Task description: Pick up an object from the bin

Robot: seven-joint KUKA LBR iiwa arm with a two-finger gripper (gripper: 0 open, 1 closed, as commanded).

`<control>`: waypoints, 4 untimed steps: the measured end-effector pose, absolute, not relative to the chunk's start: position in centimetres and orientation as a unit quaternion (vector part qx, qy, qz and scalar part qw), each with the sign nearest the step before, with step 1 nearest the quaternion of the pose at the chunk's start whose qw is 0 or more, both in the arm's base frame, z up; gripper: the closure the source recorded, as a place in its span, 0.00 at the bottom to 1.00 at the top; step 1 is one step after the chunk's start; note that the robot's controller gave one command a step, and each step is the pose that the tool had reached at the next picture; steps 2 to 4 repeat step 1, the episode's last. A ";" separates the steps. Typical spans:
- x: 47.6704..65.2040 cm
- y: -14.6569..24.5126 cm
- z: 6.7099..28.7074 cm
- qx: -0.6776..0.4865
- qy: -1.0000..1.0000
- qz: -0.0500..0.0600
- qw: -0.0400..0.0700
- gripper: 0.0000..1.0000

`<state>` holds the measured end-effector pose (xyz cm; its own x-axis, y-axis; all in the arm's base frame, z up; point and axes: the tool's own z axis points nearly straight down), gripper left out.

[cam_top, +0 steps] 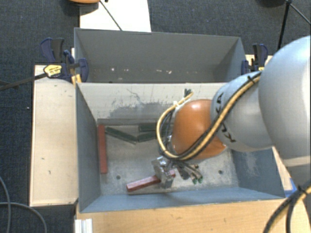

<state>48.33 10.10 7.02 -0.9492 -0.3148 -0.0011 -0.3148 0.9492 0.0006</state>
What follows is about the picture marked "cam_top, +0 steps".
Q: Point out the pale wood board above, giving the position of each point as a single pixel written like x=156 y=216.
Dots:
x=54 y=139

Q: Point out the dark green flat block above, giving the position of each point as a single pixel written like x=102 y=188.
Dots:
x=147 y=127
x=120 y=135

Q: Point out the grey metal bin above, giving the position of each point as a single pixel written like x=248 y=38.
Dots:
x=131 y=156

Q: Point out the red-brown block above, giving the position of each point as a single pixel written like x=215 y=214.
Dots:
x=142 y=184
x=103 y=149

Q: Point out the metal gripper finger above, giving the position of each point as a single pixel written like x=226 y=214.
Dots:
x=161 y=174
x=167 y=183

